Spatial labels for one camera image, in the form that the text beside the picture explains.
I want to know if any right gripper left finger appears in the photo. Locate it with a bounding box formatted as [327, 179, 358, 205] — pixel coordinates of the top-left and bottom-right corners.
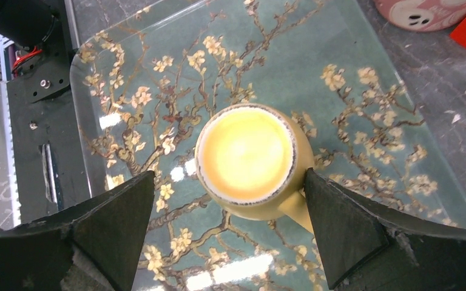
[0, 171, 154, 290]

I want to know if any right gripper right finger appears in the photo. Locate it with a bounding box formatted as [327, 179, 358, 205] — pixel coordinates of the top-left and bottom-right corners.
[304, 169, 466, 290]

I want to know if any yellow mug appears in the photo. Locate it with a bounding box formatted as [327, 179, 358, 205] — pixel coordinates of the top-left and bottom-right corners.
[195, 103, 314, 232]

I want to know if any red-pink mug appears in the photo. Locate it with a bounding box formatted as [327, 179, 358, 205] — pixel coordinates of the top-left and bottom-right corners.
[373, 0, 466, 32]

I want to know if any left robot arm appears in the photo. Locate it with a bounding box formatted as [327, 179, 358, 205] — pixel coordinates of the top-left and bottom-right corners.
[0, 0, 57, 47]

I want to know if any floral teal tray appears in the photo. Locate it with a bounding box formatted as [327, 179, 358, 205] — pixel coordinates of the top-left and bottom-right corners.
[70, 1, 466, 290]

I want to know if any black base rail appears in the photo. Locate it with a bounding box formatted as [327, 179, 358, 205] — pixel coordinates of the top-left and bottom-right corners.
[7, 1, 91, 224]

